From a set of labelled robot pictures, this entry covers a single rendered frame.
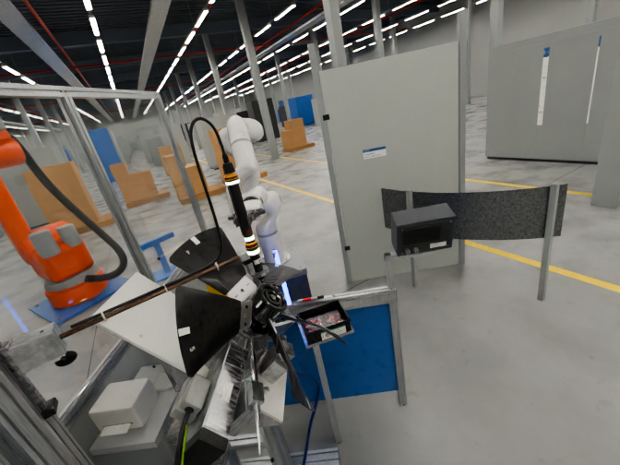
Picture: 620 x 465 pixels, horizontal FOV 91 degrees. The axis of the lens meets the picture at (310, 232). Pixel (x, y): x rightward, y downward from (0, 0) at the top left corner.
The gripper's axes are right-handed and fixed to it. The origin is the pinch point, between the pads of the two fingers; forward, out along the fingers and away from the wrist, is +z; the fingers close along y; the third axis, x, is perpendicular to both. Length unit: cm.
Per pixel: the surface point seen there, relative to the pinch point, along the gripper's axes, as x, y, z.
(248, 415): -44, 3, 39
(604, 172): -104, -347, -253
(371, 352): -103, -38, -37
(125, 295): -14.2, 41.4, 12.5
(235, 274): -17.9, 7.1, 3.8
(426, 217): -24, -71, -31
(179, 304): -8.4, 12.2, 33.0
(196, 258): -9.4, 18.8, 3.7
